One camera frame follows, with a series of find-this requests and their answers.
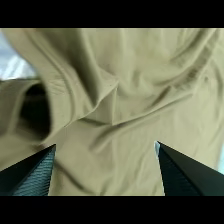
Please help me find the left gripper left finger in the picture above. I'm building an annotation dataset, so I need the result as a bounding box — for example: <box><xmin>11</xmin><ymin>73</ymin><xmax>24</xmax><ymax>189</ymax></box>
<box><xmin>0</xmin><ymin>143</ymin><xmax>57</xmax><ymax>197</ymax></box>

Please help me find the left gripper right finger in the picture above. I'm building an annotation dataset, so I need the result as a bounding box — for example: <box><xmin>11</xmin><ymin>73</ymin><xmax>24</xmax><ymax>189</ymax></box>
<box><xmin>156</xmin><ymin>140</ymin><xmax>224</xmax><ymax>197</ymax></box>

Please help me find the brown T-shirt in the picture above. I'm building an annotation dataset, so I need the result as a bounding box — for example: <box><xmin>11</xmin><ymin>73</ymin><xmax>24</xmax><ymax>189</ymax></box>
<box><xmin>0</xmin><ymin>27</ymin><xmax>224</xmax><ymax>197</ymax></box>

